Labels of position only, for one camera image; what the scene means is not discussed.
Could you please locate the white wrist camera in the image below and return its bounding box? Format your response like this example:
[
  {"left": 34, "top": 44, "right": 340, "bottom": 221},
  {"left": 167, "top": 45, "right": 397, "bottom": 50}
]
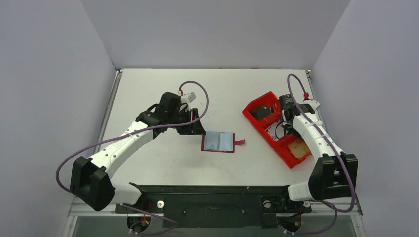
[
  {"left": 303, "top": 98, "right": 320, "bottom": 111},
  {"left": 181, "top": 92, "right": 196, "bottom": 103}
]

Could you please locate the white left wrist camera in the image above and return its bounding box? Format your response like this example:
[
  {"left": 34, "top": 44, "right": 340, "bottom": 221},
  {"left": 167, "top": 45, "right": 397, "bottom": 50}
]
[{"left": 181, "top": 92, "right": 196, "bottom": 103}]

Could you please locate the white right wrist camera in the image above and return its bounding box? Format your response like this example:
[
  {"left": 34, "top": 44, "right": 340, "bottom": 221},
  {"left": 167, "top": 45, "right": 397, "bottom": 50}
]
[{"left": 303, "top": 98, "right": 320, "bottom": 111}]

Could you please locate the white card in tray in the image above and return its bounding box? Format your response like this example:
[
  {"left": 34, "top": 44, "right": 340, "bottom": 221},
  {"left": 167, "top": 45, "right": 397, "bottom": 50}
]
[{"left": 266, "top": 125, "right": 282, "bottom": 141}]

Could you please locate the aluminium frame rail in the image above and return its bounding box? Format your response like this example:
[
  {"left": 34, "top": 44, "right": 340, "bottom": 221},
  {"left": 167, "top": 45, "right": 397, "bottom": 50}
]
[{"left": 69, "top": 196, "right": 363, "bottom": 217}]

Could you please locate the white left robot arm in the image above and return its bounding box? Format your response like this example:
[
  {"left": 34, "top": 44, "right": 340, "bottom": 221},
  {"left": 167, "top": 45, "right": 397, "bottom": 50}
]
[{"left": 70, "top": 92, "right": 206, "bottom": 211}]

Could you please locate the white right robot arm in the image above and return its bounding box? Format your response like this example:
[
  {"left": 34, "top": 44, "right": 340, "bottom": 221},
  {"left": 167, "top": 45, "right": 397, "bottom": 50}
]
[{"left": 278, "top": 94, "right": 358, "bottom": 201}]

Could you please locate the red leather card holder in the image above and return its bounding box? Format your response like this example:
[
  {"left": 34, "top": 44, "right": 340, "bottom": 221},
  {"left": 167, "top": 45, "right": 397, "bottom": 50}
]
[{"left": 201, "top": 131, "right": 246, "bottom": 153}]

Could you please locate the gold card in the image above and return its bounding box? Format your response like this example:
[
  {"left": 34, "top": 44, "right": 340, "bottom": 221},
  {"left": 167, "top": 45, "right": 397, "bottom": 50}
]
[{"left": 287, "top": 140, "right": 311, "bottom": 159}]

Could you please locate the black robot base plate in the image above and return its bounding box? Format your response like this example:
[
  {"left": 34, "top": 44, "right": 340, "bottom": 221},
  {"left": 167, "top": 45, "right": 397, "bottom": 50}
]
[{"left": 120, "top": 185, "right": 311, "bottom": 228}]

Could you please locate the black card in tray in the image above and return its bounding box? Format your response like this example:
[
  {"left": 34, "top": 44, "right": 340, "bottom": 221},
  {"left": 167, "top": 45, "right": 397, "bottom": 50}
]
[{"left": 250, "top": 104, "right": 272, "bottom": 121}]

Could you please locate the red plastic divided tray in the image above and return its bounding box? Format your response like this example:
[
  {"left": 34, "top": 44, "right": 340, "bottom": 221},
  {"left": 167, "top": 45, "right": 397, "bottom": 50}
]
[{"left": 242, "top": 91, "right": 311, "bottom": 169}]

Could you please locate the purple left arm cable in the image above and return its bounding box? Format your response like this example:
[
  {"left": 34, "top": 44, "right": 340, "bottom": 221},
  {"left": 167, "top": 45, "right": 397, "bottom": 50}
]
[{"left": 55, "top": 80, "right": 210, "bottom": 194}]

